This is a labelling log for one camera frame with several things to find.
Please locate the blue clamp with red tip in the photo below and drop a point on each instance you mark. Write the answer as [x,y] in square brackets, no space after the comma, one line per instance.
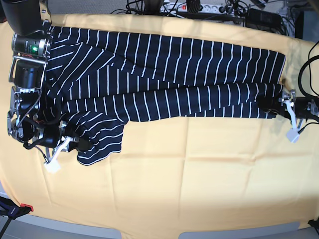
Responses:
[12,211]

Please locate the black power adapter box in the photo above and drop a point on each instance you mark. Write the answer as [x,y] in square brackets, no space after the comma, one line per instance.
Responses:
[263,18]

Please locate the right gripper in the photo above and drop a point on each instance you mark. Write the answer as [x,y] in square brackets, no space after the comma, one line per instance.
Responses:
[50,136]

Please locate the black clamp right corner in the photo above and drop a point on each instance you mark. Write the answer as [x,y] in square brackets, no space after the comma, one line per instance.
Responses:
[314,223]

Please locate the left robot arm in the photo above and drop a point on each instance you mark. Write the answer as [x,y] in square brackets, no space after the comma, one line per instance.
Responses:
[306,66]

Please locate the navy white striped T-shirt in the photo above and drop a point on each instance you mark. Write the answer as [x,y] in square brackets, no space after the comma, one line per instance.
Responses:
[98,81]

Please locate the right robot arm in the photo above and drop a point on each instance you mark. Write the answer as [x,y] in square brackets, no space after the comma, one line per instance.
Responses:
[31,42]

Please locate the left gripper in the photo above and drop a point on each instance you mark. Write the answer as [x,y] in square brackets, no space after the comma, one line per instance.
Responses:
[303,107]

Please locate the white power strip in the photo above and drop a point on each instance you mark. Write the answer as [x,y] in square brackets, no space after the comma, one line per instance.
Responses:
[180,8]

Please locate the yellow table cloth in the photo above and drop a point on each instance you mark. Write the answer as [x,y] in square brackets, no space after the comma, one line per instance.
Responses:
[172,176]

